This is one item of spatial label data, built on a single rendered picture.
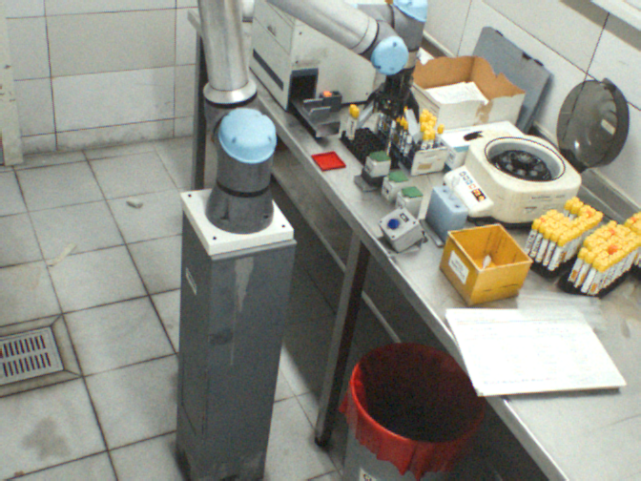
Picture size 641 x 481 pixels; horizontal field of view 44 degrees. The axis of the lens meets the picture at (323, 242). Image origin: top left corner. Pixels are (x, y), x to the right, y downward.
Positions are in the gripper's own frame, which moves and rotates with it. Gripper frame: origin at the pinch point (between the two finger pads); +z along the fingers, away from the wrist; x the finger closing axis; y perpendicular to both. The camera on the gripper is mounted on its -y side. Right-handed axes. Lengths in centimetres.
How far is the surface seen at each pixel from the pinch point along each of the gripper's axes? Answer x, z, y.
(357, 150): -8.0, 10.3, -6.8
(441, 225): 18.8, 8.6, 18.5
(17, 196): -149, 98, -52
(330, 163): -13.0, 12.1, -0.1
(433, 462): 32, 64, 39
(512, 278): 36.4, 7.0, 32.4
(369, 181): -1.2, 10.1, 6.3
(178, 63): -114, 62, -124
